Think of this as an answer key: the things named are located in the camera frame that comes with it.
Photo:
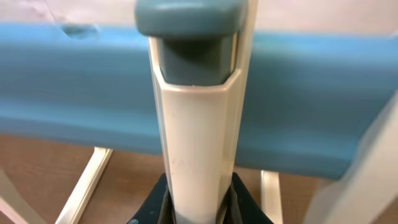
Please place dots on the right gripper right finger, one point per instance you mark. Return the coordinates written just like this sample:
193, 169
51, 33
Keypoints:
247, 205

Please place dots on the white pipette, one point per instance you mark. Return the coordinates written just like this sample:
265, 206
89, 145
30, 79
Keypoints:
199, 140

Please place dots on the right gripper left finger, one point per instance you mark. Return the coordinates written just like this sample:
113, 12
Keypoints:
154, 205

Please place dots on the white and blue stand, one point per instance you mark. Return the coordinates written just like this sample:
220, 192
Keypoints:
62, 93

